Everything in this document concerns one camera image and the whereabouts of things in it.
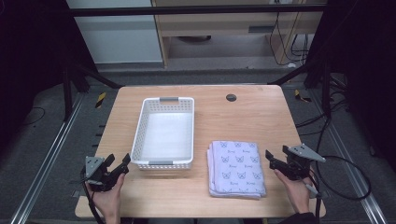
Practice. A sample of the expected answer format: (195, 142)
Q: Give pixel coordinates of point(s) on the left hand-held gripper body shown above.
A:
(94, 166)

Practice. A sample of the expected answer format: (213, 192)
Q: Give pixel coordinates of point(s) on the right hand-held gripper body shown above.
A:
(303, 153)

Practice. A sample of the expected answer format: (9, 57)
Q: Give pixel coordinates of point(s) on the lilac printed cloth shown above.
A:
(237, 169)

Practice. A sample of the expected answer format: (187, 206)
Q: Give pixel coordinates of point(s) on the white plastic basket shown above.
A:
(165, 137)

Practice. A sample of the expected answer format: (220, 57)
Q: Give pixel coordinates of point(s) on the person's left hand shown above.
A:
(109, 200)

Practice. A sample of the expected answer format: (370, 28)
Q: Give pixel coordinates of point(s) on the person's right hand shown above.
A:
(298, 194)

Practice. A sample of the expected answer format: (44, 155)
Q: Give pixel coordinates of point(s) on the yellow black striped tape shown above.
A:
(301, 97)
(100, 100)

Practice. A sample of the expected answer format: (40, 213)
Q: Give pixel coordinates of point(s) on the small white plug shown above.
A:
(291, 65)

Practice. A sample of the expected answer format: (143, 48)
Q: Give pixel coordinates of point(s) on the white cabinet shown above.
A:
(118, 40)

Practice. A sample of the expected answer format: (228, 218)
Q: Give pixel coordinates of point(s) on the black curtain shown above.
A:
(364, 46)
(28, 46)

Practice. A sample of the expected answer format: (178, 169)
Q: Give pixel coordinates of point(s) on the light wooden desk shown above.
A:
(218, 23)

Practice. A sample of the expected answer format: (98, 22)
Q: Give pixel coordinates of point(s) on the aluminium floor rail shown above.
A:
(348, 161)
(46, 158)

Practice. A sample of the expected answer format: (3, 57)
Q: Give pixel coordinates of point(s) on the black upright frame post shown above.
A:
(67, 96)
(326, 93)

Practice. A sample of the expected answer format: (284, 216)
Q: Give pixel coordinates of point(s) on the black slanted frame strut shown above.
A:
(295, 73)
(99, 76)

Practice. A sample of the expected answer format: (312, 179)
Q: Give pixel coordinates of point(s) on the black horizontal frame bar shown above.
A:
(186, 11)

